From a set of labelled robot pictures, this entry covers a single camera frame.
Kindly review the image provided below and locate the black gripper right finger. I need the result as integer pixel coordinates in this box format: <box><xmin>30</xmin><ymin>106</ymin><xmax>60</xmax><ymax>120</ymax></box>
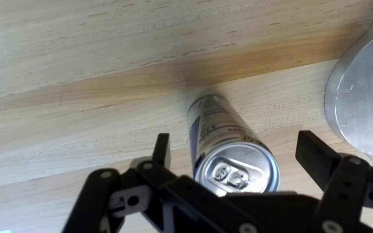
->
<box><xmin>294</xmin><ymin>129</ymin><xmax>373</xmax><ymax>233</ymax></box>

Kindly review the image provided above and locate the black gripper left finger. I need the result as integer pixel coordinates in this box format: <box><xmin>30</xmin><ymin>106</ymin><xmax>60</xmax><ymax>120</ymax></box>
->
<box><xmin>62</xmin><ymin>132</ymin><xmax>249</xmax><ymax>233</ymax></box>

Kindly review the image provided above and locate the slim silver drink can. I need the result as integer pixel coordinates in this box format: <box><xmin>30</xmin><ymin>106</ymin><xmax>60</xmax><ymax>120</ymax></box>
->
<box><xmin>187</xmin><ymin>93</ymin><xmax>282</xmax><ymax>198</ymax></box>

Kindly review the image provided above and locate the silver metal plate object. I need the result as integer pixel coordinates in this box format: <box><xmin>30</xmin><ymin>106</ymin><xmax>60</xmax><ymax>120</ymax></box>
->
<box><xmin>324</xmin><ymin>1</ymin><xmax>373</xmax><ymax>169</ymax></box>

